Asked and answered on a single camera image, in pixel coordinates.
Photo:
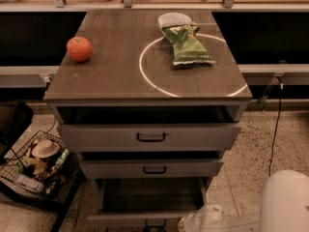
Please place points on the grey bottom drawer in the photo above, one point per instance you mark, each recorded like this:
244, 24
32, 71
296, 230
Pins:
153, 202

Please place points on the grey drawer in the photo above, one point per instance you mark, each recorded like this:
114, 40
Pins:
152, 168
153, 202
149, 137

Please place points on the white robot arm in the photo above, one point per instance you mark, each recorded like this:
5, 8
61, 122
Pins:
284, 208

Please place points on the grey drawer cabinet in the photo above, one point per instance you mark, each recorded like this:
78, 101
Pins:
131, 79

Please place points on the grey top drawer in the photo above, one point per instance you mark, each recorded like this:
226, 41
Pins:
149, 137

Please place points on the grey middle drawer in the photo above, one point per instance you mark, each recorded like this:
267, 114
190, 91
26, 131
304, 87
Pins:
152, 168

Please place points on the green chip bag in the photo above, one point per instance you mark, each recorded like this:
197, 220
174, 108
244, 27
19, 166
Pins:
186, 47

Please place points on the red apple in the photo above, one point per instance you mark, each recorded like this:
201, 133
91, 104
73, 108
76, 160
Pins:
79, 49

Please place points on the green bottle in basket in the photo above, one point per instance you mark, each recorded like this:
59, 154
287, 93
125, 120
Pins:
60, 161

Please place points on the small white upturned bowl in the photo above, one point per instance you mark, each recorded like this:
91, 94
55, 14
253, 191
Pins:
45, 149

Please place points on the white packet in basket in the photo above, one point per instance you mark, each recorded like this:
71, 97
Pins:
28, 183

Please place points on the grey metal shelf rail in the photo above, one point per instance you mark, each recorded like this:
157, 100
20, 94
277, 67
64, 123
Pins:
26, 76

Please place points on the black wire basket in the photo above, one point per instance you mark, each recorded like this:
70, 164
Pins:
22, 161

